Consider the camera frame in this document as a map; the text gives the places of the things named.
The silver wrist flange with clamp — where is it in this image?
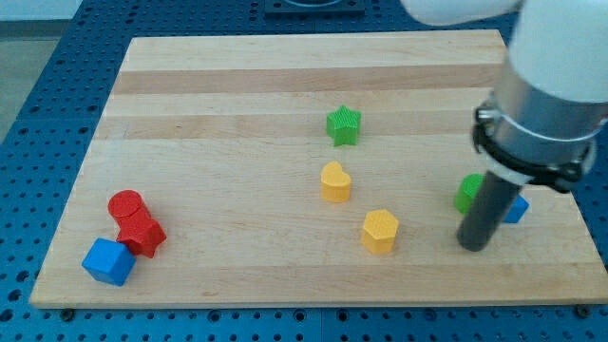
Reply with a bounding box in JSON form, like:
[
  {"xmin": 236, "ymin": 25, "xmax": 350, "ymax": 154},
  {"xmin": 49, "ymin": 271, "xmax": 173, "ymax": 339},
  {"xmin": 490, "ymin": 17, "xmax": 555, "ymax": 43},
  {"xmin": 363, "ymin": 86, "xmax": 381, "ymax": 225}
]
[{"xmin": 472, "ymin": 60, "xmax": 607, "ymax": 193}]

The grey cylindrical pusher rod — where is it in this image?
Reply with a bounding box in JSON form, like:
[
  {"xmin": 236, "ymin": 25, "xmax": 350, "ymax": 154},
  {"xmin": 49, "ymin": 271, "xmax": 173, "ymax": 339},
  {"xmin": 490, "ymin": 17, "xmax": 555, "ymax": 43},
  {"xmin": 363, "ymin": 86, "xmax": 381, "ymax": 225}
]
[{"xmin": 457, "ymin": 172, "xmax": 522, "ymax": 252}]

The blue triangle block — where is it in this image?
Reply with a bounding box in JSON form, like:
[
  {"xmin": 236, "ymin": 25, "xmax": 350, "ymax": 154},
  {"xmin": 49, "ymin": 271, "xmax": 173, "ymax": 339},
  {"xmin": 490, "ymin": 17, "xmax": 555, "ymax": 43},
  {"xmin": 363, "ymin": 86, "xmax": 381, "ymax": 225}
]
[{"xmin": 503, "ymin": 196, "xmax": 529, "ymax": 224}]

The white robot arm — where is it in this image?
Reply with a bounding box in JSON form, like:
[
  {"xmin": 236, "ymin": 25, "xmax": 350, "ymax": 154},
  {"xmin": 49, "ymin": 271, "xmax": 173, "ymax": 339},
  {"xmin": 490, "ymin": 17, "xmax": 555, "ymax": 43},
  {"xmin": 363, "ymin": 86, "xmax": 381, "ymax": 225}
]
[{"xmin": 402, "ymin": 0, "xmax": 607, "ymax": 252}]

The green cylinder block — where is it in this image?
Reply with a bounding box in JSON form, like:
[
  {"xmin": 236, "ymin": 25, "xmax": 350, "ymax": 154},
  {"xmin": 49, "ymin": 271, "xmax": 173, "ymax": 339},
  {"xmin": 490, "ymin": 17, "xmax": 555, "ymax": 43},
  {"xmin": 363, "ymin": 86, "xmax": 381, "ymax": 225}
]
[{"xmin": 453, "ymin": 173, "xmax": 485, "ymax": 214}]

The yellow hexagon block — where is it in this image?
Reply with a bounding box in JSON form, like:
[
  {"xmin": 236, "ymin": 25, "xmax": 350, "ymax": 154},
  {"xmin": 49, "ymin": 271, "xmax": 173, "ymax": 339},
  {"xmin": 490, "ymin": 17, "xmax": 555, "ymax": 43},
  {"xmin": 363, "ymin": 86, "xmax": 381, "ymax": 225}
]
[{"xmin": 361, "ymin": 209, "xmax": 399, "ymax": 255}]

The yellow heart block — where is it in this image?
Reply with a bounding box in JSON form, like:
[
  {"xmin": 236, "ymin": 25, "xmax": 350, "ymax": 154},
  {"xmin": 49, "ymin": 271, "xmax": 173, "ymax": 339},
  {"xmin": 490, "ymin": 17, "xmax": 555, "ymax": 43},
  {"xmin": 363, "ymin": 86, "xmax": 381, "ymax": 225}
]
[{"xmin": 320, "ymin": 161, "xmax": 352, "ymax": 203}]

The green star block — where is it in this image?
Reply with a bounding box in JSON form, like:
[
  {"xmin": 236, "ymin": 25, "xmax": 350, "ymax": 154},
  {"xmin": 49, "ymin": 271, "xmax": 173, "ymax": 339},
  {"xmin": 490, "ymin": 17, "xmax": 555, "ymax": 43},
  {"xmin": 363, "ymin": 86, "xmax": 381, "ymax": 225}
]
[{"xmin": 326, "ymin": 105, "xmax": 361, "ymax": 146}]

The wooden board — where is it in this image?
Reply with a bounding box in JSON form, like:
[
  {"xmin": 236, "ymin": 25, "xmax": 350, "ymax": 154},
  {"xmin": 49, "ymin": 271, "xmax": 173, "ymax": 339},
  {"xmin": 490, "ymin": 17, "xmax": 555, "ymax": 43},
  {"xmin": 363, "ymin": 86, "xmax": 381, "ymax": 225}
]
[{"xmin": 30, "ymin": 30, "xmax": 607, "ymax": 309}]

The red star block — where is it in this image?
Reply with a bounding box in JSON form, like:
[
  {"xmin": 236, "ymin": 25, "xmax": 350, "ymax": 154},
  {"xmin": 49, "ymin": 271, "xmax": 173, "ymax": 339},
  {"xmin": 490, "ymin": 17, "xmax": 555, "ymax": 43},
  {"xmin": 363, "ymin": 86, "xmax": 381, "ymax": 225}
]
[{"xmin": 117, "ymin": 209, "xmax": 167, "ymax": 258}]

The red cylinder block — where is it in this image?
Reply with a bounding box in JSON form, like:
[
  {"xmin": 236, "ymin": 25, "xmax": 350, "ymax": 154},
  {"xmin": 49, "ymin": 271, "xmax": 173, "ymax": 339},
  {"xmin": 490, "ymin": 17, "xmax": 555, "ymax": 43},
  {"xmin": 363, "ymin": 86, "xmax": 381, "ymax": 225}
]
[{"xmin": 107, "ymin": 189, "xmax": 151, "ymax": 230}]

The blue cube block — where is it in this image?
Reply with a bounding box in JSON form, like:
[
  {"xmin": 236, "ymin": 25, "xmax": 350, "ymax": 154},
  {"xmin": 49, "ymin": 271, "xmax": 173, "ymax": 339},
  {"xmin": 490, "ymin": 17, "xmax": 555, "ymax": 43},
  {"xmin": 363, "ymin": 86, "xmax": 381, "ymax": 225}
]
[{"xmin": 82, "ymin": 238, "xmax": 136, "ymax": 286}]

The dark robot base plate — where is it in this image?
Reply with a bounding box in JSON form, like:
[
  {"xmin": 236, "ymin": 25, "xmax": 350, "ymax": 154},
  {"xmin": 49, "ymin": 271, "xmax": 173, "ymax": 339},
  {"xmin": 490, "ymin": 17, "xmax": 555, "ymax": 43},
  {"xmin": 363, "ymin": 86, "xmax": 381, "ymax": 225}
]
[{"xmin": 262, "ymin": 0, "xmax": 366, "ymax": 17}]

